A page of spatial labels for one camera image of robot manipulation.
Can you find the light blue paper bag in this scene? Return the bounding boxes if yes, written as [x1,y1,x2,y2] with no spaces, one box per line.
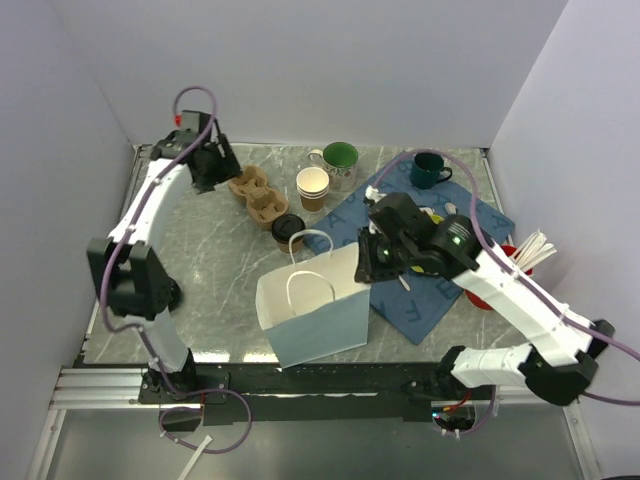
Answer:
[255,243,370,368]

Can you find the dark green mug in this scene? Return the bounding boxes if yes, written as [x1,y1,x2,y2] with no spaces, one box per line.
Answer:
[410,152,453,190]

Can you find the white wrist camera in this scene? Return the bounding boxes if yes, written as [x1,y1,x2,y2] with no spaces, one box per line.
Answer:
[174,110,211,134]
[363,185,386,235]

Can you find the brown paper cup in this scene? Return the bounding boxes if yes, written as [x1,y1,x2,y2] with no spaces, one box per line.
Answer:
[276,237,304,255]

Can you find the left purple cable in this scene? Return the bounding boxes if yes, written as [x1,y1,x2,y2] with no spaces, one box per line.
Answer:
[98,85,253,455]

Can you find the brown pulp cup carrier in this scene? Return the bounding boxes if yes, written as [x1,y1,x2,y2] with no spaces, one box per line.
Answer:
[228,165,289,230]

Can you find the black lid stack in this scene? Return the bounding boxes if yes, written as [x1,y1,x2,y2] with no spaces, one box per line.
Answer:
[167,278,183,312]

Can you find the purple cable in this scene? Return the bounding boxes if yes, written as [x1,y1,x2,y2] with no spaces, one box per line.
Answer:
[98,85,253,455]
[369,148,640,437]

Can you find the blue alphabet cloth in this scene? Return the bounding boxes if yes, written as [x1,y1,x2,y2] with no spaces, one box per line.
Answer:
[300,149,516,346]

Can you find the red cup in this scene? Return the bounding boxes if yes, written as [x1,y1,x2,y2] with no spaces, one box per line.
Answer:
[456,244,539,320]

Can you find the silver fork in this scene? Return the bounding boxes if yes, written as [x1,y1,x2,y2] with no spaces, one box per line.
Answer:
[398,275,411,292]

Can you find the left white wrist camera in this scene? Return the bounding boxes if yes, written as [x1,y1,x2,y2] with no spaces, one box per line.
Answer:
[174,110,211,134]

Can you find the stack of brown paper cups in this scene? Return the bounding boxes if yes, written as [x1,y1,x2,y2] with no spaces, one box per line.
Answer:
[296,167,329,212]

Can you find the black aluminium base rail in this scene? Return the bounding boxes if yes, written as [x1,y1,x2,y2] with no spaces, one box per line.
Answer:
[49,359,581,426]

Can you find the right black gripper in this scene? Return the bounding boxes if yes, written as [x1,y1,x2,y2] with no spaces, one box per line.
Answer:
[352,225,416,283]

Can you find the white mug green interior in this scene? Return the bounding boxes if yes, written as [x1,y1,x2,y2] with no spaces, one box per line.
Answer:
[307,142,359,192]

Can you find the white paper-wrapped straws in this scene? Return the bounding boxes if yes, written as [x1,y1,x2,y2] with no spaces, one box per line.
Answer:
[509,230,557,272]

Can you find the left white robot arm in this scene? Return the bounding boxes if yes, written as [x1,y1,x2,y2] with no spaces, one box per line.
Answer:
[87,110,242,402]

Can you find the yellow dotted plate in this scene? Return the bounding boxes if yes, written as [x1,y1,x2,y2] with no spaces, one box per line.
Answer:
[411,207,444,277]

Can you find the silver spoon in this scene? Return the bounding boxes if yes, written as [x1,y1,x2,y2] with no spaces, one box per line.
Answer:
[445,202,458,215]

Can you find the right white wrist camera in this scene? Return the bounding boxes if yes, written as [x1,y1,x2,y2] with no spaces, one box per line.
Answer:
[363,185,386,235]

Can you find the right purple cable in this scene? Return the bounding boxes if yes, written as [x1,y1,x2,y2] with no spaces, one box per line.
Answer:
[369,148,640,437]

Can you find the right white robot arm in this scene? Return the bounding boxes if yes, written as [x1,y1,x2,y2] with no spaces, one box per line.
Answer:
[355,187,615,406]

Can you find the black plastic cup lid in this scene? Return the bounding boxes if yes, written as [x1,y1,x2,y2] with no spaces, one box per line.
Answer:
[271,213,306,244]

